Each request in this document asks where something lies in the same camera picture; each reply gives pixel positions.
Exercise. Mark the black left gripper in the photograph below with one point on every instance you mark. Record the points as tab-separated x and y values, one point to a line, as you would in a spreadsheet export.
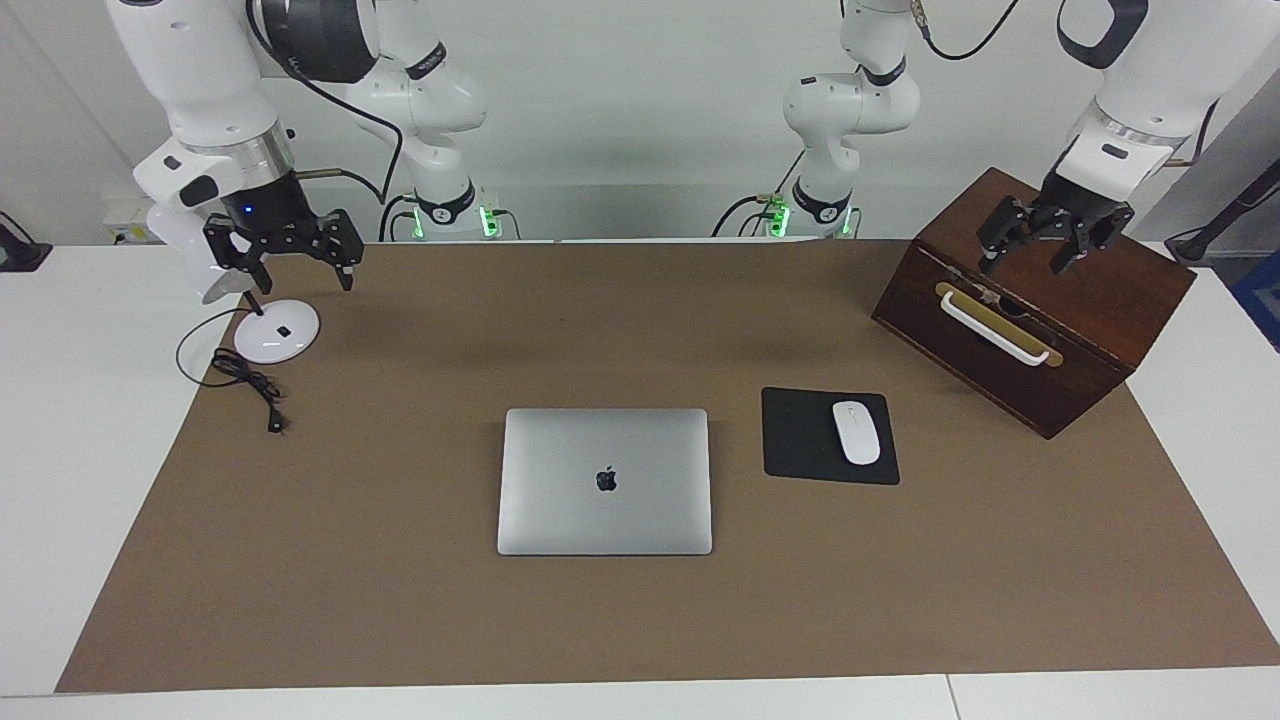
1085	210

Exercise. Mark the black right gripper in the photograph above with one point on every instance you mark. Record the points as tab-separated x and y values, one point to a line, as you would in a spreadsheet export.
268	215

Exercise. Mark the silver laptop computer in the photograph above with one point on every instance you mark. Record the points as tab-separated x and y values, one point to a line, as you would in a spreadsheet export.
620	510

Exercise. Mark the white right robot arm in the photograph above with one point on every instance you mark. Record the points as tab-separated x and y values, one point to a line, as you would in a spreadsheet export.
190	70

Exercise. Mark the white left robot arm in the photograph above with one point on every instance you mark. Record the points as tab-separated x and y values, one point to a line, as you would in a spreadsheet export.
1160	60

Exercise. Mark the dark brown wooden box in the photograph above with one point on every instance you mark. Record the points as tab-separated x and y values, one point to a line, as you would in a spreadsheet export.
1060	300

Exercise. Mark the white desk lamp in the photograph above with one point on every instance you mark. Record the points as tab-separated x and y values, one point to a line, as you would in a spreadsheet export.
275	340

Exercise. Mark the black stand with round foot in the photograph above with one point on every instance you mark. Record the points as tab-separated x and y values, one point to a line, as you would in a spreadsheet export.
1200	245

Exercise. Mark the blue crate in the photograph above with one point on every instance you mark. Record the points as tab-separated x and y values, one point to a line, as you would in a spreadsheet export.
1262	300

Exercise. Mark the black stand with flat foot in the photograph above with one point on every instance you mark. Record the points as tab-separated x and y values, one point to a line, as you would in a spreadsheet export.
20	255

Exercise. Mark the white computer mouse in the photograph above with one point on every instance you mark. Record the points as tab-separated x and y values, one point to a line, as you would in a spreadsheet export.
857	435

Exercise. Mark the black mouse pad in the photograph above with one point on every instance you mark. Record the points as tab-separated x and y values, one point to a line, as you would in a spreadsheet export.
800	440

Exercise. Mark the brown table mat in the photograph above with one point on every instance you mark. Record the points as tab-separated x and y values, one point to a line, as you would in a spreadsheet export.
400	600

